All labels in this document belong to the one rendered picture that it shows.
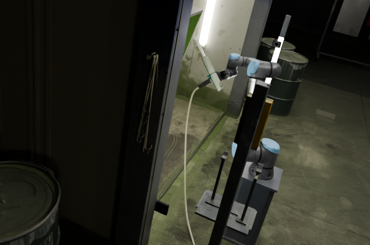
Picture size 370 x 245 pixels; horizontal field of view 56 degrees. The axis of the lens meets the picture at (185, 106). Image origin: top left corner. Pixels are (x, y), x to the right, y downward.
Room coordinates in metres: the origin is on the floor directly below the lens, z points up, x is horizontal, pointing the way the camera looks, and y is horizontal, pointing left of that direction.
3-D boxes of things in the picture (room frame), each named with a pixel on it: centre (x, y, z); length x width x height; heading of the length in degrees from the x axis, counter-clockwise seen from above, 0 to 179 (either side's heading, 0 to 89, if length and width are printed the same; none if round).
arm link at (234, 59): (2.92, -0.35, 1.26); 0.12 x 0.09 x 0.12; 103
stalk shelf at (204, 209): (1.56, -0.35, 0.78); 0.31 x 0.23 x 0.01; 72
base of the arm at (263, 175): (2.24, -0.68, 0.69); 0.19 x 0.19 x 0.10
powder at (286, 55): (4.97, -1.33, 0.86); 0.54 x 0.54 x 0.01
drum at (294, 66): (4.96, -1.33, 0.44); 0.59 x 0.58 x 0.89; 177
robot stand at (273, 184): (2.24, -0.68, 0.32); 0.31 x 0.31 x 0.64; 72
